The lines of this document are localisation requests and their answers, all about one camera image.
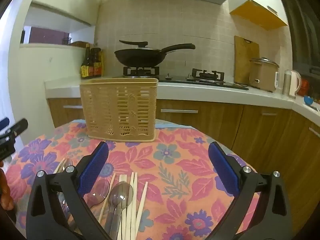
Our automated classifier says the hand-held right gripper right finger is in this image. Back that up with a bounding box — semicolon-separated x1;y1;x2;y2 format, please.
205;141;293;240

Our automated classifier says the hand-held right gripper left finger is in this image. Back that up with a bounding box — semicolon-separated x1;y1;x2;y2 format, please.
26;141;113;240

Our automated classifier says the group of wooden chopsticks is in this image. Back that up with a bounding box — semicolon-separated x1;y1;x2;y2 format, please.
54;157;149;240

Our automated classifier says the beige plastic utensil basket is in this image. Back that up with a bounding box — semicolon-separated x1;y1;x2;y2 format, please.
79;77;159;143

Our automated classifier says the person's left hand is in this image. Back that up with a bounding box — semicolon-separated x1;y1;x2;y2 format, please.
0;160;13;211

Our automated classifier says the floral tablecloth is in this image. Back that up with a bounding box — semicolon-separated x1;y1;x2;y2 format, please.
5;119;260;240

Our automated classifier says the wooden kitchen cabinet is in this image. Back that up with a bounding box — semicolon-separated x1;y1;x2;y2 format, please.
47;97;320;230

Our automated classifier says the white kitchen countertop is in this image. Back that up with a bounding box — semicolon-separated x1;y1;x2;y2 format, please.
45;76;320;121

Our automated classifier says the black glass gas stove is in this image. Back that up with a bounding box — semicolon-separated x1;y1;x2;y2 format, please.
110;73;250;91

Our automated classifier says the dark sauce bottle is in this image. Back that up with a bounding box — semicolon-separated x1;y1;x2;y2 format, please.
90;47;103;78
80;43;94;79

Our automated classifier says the gas burner grate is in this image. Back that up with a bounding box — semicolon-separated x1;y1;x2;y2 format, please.
122;66;160;78
191;69;226;82

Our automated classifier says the beige rice cooker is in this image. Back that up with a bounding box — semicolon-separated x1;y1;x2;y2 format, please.
249;57;280;92

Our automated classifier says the white electric kettle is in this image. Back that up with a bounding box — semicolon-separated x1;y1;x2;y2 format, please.
282;69;302;98

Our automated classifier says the red container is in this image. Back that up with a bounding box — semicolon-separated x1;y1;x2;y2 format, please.
300;78;311;96

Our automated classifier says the wooden cutting board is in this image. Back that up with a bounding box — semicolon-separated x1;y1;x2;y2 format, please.
234;35;260;84

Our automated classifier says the black wok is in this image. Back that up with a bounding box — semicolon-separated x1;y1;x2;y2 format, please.
114;43;196;68

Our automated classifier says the glass wok lid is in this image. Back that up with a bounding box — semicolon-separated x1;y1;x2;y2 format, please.
119;40;162;52

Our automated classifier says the yellow wall cabinet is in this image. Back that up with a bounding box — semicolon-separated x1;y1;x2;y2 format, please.
229;0;288;31

